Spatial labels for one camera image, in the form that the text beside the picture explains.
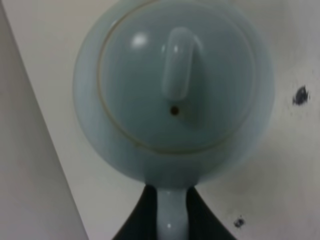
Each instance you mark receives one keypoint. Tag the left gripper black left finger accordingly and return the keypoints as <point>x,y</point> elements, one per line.
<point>141,224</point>

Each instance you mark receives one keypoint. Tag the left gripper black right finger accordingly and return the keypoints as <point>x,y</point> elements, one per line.
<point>203,224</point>

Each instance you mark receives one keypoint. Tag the light blue porcelain teapot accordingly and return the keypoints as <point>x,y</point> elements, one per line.
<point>172,92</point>

